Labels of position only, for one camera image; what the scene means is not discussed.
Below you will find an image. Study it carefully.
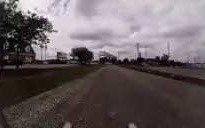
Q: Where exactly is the large dark tree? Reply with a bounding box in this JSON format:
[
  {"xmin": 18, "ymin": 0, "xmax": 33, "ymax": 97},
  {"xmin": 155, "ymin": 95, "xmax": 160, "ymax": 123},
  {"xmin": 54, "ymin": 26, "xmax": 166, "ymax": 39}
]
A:
[{"xmin": 0, "ymin": 0, "xmax": 58, "ymax": 70}]

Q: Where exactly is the row of utility poles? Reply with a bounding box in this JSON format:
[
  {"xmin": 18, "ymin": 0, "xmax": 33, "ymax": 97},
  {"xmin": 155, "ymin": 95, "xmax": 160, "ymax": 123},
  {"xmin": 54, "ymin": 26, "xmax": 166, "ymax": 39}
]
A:
[{"xmin": 135, "ymin": 41, "xmax": 171, "ymax": 61}]

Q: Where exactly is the grass median strip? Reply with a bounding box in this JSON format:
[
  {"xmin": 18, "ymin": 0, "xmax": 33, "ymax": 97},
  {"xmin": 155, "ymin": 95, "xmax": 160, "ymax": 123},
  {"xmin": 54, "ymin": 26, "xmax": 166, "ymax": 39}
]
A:
[{"xmin": 118, "ymin": 63, "xmax": 205, "ymax": 90}]

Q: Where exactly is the gravel strip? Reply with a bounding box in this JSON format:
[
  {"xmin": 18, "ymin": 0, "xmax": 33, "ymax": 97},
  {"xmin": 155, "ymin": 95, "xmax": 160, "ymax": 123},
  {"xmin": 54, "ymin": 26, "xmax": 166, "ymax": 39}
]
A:
[{"xmin": 2, "ymin": 66, "xmax": 106, "ymax": 128}]

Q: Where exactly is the pale side road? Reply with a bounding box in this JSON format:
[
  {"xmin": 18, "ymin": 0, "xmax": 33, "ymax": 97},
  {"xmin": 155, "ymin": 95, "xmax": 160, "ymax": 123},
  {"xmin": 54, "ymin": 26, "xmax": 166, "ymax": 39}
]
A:
[{"xmin": 141, "ymin": 65, "xmax": 205, "ymax": 83}]

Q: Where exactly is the billboard sign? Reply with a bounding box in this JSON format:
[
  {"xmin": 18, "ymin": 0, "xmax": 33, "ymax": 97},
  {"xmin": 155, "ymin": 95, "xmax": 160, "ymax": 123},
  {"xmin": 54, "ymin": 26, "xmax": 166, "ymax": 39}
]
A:
[{"xmin": 56, "ymin": 51, "xmax": 68, "ymax": 61}]

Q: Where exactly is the row of distant trees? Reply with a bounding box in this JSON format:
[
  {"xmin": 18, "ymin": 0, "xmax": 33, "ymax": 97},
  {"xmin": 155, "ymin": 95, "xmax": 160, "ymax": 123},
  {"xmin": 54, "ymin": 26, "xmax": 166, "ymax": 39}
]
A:
[{"xmin": 116, "ymin": 53, "xmax": 186, "ymax": 67}]

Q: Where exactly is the grey asphalt road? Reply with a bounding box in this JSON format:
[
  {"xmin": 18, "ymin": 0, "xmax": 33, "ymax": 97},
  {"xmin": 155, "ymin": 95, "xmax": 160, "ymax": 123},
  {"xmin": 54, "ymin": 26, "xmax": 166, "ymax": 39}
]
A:
[{"xmin": 59, "ymin": 64, "xmax": 205, "ymax": 128}]

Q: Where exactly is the round dark tree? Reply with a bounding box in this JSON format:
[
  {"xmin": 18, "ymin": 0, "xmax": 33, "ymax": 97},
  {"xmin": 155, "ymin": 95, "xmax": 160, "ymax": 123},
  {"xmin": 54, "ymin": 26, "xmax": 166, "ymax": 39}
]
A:
[{"xmin": 69, "ymin": 46, "xmax": 95, "ymax": 65}]

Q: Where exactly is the robot's own part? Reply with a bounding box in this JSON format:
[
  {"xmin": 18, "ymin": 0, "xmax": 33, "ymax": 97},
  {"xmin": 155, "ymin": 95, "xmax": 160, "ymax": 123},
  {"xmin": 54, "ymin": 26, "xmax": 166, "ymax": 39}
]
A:
[
  {"xmin": 127, "ymin": 122, "xmax": 138, "ymax": 128},
  {"xmin": 62, "ymin": 121, "xmax": 72, "ymax": 128}
]

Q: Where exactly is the pale cross road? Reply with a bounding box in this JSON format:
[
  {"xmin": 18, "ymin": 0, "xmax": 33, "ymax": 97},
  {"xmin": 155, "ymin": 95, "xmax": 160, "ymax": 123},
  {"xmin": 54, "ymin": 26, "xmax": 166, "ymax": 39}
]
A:
[{"xmin": 0, "ymin": 63, "xmax": 78, "ymax": 70}]

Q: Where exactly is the house with gabled roof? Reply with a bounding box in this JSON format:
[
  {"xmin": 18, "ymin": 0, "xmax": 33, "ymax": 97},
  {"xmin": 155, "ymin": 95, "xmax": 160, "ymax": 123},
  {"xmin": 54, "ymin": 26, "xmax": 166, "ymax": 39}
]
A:
[{"xmin": 3, "ymin": 44, "xmax": 37, "ymax": 65}]

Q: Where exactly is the distant building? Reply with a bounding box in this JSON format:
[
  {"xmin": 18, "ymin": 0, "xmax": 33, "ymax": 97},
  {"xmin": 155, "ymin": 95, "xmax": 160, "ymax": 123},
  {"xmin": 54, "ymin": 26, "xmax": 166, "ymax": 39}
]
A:
[{"xmin": 98, "ymin": 50, "xmax": 118, "ymax": 64}]

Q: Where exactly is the grass verge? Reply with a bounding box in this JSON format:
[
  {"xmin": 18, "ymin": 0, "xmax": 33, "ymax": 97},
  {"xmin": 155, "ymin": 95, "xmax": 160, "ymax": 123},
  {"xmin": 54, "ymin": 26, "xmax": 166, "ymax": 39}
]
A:
[{"xmin": 0, "ymin": 63, "xmax": 103, "ymax": 113}]

